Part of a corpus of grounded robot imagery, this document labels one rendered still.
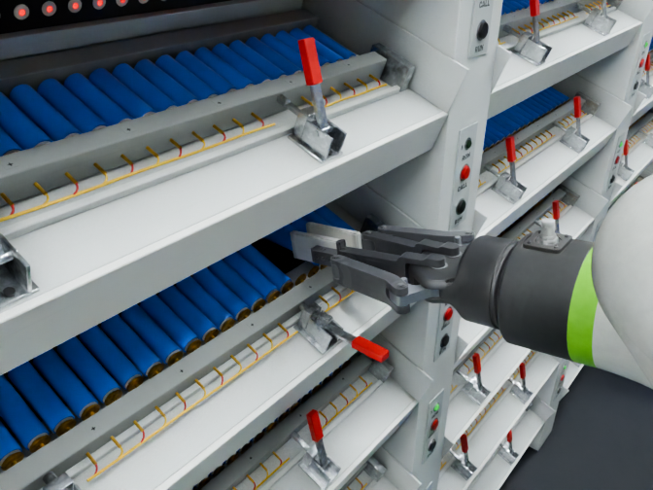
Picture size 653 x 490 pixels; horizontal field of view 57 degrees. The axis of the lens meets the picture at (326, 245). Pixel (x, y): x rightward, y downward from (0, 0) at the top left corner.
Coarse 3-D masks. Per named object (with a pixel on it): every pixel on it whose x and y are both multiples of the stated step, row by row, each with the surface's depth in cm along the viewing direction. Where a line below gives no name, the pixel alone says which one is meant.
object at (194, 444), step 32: (352, 192) 74; (352, 224) 74; (384, 224) 71; (416, 224) 70; (352, 320) 63; (384, 320) 66; (288, 352) 58; (320, 352) 59; (352, 352) 64; (256, 384) 54; (288, 384) 55; (192, 416) 50; (224, 416) 51; (256, 416) 52; (128, 448) 47; (160, 448) 48; (192, 448) 48; (224, 448) 51; (96, 480) 45; (128, 480) 45; (160, 480) 46; (192, 480) 49
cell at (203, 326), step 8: (168, 288) 57; (176, 288) 57; (160, 296) 57; (168, 296) 56; (176, 296) 56; (184, 296) 57; (168, 304) 56; (176, 304) 56; (184, 304) 56; (192, 304) 56; (176, 312) 56; (184, 312) 56; (192, 312) 55; (200, 312) 56; (184, 320) 56; (192, 320) 55; (200, 320) 55; (208, 320) 55; (192, 328) 55; (200, 328) 55; (208, 328) 55; (216, 328) 56; (200, 336) 55
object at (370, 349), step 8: (328, 320) 58; (328, 328) 58; (336, 328) 58; (336, 336) 58; (344, 336) 57; (352, 336) 57; (360, 336) 57; (352, 344) 56; (360, 344) 56; (368, 344) 56; (376, 344) 56; (368, 352) 55; (376, 352) 55; (384, 352) 55; (376, 360) 55; (384, 360) 55
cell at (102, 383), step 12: (60, 348) 50; (72, 348) 50; (84, 348) 50; (72, 360) 49; (84, 360) 49; (84, 372) 49; (96, 372) 48; (96, 384) 48; (108, 384) 48; (96, 396) 48
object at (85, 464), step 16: (336, 288) 65; (320, 304) 63; (288, 320) 60; (272, 336) 58; (240, 352) 55; (224, 368) 54; (176, 400) 50; (160, 416) 49; (128, 432) 47; (112, 448) 46; (80, 464) 44
